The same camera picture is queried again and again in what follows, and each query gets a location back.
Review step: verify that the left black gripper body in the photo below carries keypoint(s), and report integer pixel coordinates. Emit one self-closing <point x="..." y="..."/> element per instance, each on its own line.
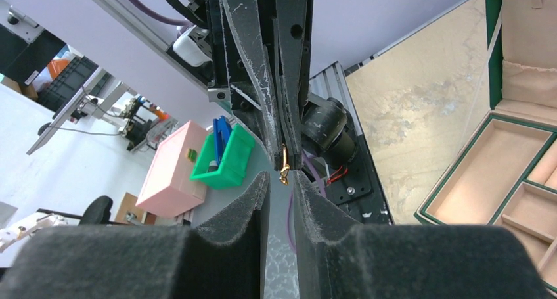
<point x="227" y="65"/>

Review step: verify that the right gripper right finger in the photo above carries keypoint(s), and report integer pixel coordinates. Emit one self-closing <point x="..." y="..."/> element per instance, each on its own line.
<point x="338" y="257"/>

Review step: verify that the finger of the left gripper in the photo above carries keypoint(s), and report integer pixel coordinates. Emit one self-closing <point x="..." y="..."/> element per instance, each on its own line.
<point x="290" y="29"/>
<point x="262" y="121"/>

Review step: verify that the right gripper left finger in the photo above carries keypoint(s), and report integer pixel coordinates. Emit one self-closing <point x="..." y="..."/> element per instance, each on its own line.
<point x="224" y="257"/>

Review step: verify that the green jewelry box with lid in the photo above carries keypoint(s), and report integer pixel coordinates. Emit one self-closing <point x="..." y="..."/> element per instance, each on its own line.
<point x="521" y="59"/>

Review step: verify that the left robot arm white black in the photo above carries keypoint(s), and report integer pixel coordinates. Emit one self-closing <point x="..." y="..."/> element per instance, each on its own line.
<point x="322" y="127"/>

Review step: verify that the blue item in bin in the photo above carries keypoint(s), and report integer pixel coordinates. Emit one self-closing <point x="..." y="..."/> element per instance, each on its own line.
<point x="221" y="134"/>

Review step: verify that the green plastic bin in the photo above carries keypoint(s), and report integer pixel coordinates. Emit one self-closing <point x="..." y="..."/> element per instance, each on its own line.
<point x="232" y="167"/>

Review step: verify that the pink storage box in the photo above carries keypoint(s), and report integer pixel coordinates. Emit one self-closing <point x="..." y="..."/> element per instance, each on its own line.
<point x="168" y="190"/>

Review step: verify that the background metal stand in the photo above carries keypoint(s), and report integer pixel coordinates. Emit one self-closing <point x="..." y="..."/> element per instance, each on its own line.
<point x="106" y="109"/>

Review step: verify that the black office chair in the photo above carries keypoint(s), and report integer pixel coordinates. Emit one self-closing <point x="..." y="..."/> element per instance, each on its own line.
<point x="97" y="213"/>

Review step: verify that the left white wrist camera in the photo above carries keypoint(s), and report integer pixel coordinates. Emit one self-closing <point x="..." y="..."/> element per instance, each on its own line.
<point x="193" y="46"/>

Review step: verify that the aluminium frame rail left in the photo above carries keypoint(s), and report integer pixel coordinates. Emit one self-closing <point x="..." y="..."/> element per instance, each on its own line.
<point x="331" y="82"/>

